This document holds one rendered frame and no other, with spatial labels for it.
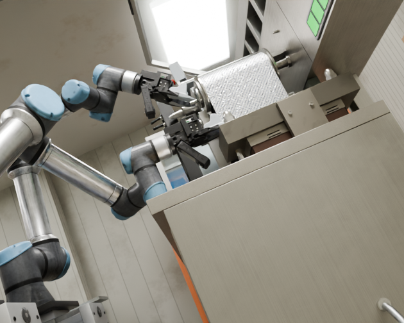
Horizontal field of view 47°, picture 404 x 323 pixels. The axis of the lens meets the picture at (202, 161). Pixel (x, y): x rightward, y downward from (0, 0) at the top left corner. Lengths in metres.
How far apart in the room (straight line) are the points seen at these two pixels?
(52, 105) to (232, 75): 0.59
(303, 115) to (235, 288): 0.49
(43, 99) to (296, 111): 0.67
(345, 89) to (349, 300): 0.56
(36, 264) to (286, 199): 0.85
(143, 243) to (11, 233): 1.56
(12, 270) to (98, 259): 3.90
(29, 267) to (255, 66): 0.97
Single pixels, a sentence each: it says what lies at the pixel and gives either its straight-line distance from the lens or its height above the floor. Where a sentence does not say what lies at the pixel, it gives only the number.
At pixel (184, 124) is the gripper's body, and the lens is 1.45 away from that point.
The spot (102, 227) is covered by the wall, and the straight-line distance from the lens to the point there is 5.48.
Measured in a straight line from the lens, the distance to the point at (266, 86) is 1.54.
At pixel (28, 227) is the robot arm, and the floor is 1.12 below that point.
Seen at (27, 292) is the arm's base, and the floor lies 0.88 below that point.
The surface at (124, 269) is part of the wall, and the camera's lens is 5.36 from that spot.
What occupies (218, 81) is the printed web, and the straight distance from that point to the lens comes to 1.54.
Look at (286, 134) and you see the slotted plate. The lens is 1.28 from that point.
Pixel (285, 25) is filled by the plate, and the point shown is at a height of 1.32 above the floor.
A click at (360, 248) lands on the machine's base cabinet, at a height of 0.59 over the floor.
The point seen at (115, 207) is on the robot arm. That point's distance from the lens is 1.49.
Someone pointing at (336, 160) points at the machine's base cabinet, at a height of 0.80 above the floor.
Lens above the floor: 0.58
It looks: 18 degrees up
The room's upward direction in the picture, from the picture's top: 25 degrees counter-clockwise
